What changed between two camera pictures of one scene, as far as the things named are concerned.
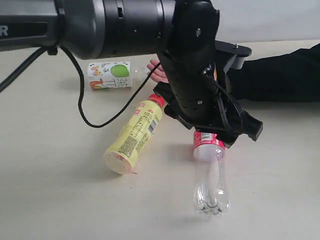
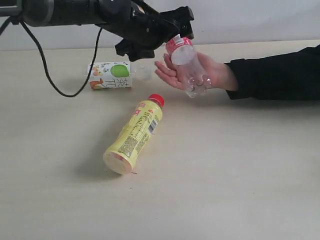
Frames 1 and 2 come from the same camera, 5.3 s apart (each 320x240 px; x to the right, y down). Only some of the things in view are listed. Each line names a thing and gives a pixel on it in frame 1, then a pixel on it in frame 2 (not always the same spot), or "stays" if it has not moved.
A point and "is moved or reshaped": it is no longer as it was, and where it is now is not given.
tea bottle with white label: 115,74 stays
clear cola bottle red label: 211,196 is moved or reshaped
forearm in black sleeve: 293,76 stays
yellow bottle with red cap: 120,155 stays
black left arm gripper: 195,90 -> 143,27
